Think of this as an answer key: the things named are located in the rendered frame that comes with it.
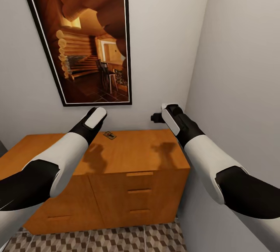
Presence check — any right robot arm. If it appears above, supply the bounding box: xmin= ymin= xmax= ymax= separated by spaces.
xmin=150 ymin=104 xmax=280 ymax=252

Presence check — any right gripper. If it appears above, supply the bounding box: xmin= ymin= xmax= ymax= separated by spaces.
xmin=150 ymin=113 xmax=165 ymax=124

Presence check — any mousetrap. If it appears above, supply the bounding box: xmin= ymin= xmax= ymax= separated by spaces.
xmin=103 ymin=131 xmax=116 ymax=140

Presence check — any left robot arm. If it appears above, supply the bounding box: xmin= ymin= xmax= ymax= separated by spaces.
xmin=0 ymin=107 xmax=107 ymax=249

